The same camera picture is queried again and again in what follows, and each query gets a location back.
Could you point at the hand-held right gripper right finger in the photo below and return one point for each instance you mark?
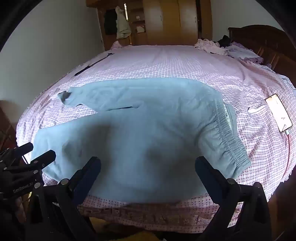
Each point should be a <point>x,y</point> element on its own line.
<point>208,178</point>

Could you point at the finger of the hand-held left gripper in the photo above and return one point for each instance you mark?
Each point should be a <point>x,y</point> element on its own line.
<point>24,147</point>
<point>45,158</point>

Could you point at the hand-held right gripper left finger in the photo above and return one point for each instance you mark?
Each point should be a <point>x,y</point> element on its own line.
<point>89,176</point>

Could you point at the light blue pants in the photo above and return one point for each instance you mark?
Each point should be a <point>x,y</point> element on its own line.
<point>138,129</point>

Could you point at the wooden bedside cabinet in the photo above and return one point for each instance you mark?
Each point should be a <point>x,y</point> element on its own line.
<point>5,127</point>

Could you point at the yellow cloth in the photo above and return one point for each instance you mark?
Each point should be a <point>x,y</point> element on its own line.
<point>138,235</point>

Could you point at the white smartphone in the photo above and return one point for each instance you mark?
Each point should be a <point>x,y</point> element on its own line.
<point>278,113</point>

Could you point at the black telescopic rod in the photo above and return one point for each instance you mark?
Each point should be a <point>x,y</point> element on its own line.
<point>92,64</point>

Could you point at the bed with pink checked sheet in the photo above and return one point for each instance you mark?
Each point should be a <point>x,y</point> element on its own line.
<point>161,62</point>

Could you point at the pile of pink clothes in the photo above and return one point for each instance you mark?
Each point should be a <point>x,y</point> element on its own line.
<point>208,47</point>

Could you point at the black clothes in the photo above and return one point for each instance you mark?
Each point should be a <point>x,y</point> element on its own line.
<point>223,41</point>

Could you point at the dark wooden headboard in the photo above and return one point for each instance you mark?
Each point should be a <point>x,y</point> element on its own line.
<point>266,41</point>

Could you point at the dark hanging garment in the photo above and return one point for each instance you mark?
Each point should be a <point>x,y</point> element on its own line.
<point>110,22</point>

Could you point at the pale green hanging garment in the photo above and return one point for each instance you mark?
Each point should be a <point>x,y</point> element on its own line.
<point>122,25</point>

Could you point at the wooden wardrobe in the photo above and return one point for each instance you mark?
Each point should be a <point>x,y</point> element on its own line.
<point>175,20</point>

